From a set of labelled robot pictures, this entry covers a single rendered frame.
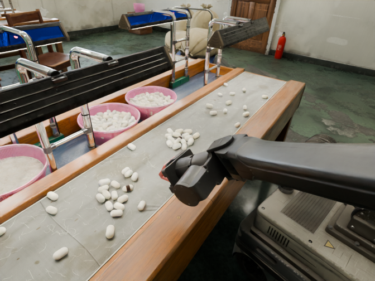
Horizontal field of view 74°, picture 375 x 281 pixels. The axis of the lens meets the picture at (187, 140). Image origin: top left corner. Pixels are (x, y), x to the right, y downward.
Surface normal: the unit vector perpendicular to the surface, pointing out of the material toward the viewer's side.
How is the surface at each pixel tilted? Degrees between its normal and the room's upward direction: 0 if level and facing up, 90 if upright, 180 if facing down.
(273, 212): 1
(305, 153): 40
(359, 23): 90
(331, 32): 90
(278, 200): 0
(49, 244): 0
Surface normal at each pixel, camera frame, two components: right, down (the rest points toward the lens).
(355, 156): -0.54, -0.82
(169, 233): 0.05, -0.83
